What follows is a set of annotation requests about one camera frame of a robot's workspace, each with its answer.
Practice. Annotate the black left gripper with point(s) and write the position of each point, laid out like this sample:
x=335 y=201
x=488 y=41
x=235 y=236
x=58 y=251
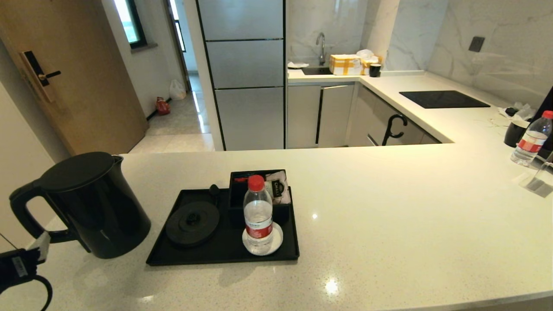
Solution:
x=11 y=272

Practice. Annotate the black electric kettle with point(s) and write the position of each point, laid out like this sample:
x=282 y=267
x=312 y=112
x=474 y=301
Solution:
x=103 y=216

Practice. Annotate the clear water bottle red cap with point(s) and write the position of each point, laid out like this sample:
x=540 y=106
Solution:
x=258 y=216
x=530 y=142

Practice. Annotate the black round kettle base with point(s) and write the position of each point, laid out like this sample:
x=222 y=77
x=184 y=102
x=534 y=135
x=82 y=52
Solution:
x=192 y=224

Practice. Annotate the white tea bag packet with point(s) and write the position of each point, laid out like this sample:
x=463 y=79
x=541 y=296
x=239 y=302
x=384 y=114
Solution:
x=278 y=188

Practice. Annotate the small black cup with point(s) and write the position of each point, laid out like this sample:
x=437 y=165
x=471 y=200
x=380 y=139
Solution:
x=375 y=71

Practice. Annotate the white tall cabinet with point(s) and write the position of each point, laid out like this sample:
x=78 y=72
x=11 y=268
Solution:
x=17 y=151

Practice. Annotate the brown wooden door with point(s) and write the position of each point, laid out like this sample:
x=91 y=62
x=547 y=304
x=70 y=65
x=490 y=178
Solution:
x=86 y=86

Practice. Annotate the black gold door lock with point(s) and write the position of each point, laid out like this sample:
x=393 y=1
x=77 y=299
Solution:
x=34 y=69

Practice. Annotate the black rectangular serving tray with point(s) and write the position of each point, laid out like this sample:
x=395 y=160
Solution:
x=224 y=255

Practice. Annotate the red bag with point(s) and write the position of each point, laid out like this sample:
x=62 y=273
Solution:
x=163 y=106

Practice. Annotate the black compartment organizer box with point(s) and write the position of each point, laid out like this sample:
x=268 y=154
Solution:
x=237 y=196

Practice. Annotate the white plastic bag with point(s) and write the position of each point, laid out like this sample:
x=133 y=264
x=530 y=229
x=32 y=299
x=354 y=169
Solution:
x=177 y=90

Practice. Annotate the red sachet packet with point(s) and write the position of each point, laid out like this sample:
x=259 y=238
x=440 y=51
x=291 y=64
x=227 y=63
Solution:
x=241 y=179

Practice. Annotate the white round coaster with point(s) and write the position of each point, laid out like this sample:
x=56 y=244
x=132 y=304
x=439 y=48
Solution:
x=279 y=240

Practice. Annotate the narrow dark framed hallway window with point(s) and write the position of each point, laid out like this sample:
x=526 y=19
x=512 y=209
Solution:
x=178 y=30

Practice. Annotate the silver refrigerator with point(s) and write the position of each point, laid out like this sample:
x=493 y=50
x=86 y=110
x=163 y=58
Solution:
x=246 y=65

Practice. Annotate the white shallow dish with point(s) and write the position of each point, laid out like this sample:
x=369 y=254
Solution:
x=298 y=65

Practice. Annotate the grey kitchen base cabinets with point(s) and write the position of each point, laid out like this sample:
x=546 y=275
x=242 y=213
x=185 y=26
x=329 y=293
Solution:
x=337 y=115

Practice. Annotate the dark kitchen sink basin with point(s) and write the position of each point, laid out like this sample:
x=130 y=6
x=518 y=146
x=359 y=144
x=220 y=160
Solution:
x=317 y=71

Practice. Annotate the chrome kitchen faucet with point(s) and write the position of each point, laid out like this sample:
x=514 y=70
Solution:
x=322 y=51

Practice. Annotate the large yellow taped carton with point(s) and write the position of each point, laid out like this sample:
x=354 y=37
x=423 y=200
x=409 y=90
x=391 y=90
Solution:
x=345 y=65

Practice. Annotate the white crumpled bag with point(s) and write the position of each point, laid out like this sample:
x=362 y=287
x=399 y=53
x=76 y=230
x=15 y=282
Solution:
x=365 y=54

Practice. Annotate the black induction cooktop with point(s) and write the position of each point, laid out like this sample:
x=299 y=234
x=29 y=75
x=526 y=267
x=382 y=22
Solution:
x=443 y=99

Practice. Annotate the black mug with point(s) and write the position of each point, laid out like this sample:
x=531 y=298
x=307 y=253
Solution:
x=514 y=134

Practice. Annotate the small black gadget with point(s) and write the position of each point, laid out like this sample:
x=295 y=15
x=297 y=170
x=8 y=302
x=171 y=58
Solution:
x=511 y=111

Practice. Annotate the clear acrylic stand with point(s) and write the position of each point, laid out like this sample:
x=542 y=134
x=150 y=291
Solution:
x=538 y=185

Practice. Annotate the white crumpled tissue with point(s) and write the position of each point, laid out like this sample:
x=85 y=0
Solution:
x=525 y=112

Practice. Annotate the dark wall socket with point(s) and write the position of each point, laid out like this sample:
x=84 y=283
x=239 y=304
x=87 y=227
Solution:
x=476 y=44

